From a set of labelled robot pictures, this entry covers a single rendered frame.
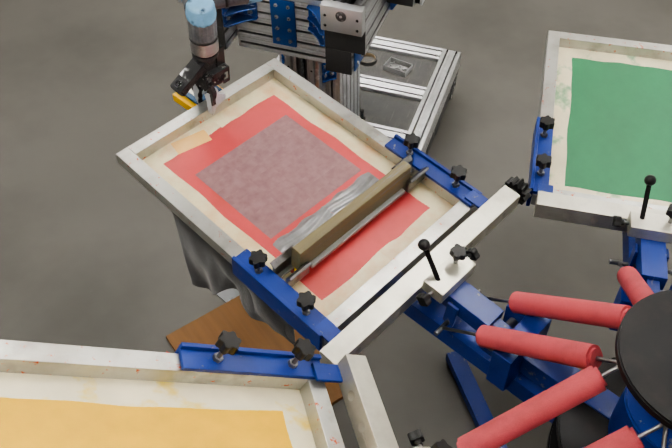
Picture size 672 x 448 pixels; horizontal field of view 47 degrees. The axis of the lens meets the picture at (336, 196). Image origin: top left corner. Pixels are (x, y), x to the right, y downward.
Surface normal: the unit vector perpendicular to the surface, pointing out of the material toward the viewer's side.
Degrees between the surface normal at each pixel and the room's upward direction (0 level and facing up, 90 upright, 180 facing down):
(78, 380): 32
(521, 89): 0
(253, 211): 5
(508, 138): 0
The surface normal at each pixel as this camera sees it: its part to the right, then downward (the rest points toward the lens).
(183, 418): 0.50, -0.69
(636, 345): -0.02, -0.69
